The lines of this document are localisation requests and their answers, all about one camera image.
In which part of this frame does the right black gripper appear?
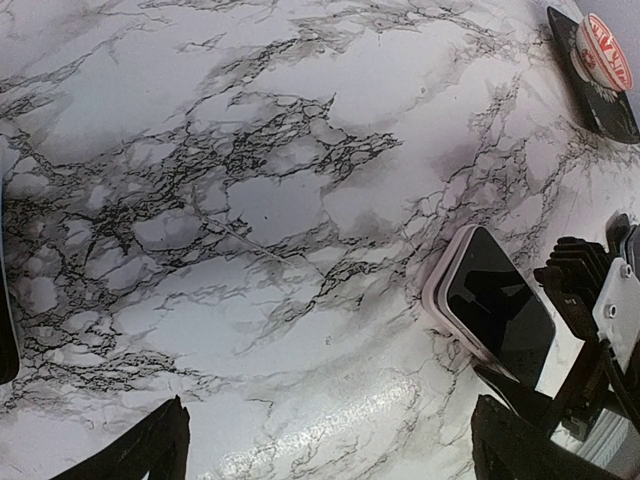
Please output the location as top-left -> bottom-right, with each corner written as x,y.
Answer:
534,237 -> 619,441

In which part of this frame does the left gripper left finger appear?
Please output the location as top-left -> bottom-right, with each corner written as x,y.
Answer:
56,396 -> 190,480

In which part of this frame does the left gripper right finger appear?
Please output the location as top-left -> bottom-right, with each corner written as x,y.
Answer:
471,395 -> 620,479

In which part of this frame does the black phone with silver edge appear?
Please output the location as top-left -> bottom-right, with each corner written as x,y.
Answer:
451,226 -> 555,388

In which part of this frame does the pink phone case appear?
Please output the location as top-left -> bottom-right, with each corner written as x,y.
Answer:
421,224 -> 495,364

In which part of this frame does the black floral cloth mat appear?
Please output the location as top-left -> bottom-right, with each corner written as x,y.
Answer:
546,6 -> 639,145

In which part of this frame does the red white patterned bowl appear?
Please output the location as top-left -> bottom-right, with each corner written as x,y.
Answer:
571,13 -> 634,92

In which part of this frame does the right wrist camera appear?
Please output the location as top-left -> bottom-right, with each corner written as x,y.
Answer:
592,214 -> 639,372

